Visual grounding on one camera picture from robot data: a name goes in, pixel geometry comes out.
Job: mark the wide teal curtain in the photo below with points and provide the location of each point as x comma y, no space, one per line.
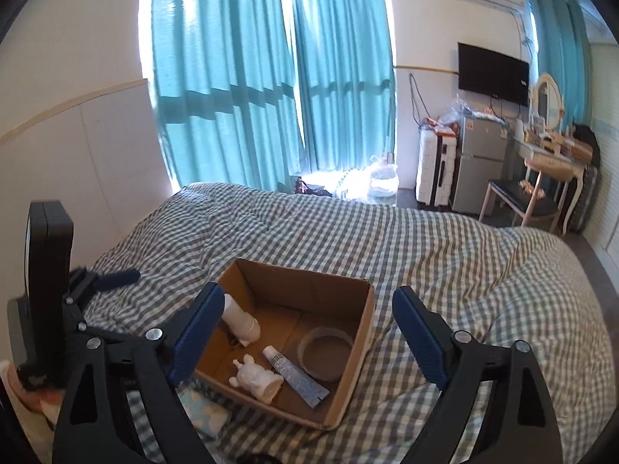
217,82

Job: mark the grey mini fridge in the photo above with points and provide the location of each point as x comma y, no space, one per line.
478,164

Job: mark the orange and white box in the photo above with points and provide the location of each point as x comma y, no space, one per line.
437,128

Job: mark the dark cloth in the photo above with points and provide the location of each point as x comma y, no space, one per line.
309,187

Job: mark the black bag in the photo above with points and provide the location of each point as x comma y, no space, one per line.
586,142

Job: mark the white and blue tube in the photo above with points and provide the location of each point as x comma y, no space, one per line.
295,377

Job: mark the narrow teal curtain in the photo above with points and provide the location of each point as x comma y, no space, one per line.
556,34

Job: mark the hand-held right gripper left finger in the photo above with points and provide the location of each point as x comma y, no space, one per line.
193,336

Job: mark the white suitcase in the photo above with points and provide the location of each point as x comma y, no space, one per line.
433,169

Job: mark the checked blanket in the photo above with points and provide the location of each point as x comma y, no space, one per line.
435,251

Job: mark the white oval mirror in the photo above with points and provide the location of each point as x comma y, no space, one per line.
546,99

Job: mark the chair with dark seat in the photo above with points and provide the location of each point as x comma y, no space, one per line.
512,193

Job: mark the white plastic bottle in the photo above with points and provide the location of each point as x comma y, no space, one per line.
239,321

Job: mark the clear plastic bags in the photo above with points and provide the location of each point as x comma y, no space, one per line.
459,109

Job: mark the clear water jug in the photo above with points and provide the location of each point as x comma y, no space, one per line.
384,176

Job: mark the white toy figurine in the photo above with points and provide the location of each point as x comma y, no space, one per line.
256,379

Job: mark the black wall television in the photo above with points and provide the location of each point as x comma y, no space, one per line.
493,72

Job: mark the dark suitcase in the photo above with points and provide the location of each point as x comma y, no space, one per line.
582,198

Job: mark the blue patterned tissue packet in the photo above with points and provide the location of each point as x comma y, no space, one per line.
203,411

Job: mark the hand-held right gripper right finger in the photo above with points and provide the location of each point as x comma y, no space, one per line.
420,341

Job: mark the white dressing table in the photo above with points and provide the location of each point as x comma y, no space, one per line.
546,159

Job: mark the brown cardboard box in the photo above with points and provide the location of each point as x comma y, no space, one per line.
290,290

